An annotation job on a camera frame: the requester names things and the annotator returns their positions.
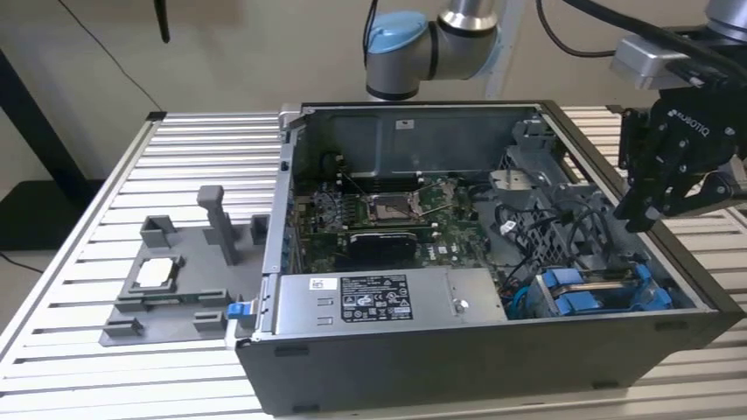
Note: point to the black desk stand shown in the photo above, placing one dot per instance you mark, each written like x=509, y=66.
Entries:
x=40, y=131

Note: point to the blue case latch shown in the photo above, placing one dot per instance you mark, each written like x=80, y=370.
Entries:
x=234, y=310

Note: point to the thin metal locking lever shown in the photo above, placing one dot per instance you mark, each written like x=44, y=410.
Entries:
x=357, y=184

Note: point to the silver power supply unit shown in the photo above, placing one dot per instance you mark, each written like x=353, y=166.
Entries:
x=378, y=302

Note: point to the disk bay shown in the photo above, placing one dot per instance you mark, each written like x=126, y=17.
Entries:
x=665, y=280

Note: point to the CPU socket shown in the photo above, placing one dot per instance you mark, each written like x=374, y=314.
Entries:
x=389, y=209

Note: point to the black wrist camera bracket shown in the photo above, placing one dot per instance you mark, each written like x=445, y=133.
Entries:
x=632, y=135

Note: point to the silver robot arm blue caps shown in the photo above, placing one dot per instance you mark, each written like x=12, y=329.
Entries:
x=408, y=61

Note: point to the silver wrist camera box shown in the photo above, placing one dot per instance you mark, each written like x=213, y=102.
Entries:
x=641, y=61

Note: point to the hard disk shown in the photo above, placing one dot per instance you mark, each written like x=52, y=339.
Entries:
x=568, y=280

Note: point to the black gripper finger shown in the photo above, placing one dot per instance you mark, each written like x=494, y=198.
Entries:
x=647, y=201
x=703, y=194

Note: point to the grey parts rack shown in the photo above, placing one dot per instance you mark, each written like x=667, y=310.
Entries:
x=174, y=315

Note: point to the black open PC case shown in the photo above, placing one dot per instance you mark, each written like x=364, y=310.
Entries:
x=442, y=372

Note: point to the silver CPU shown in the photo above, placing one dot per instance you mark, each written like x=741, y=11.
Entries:
x=154, y=272

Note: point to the black graphics card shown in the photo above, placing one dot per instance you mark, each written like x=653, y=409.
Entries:
x=381, y=247

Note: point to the green motherboard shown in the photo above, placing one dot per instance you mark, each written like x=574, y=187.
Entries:
x=449, y=236

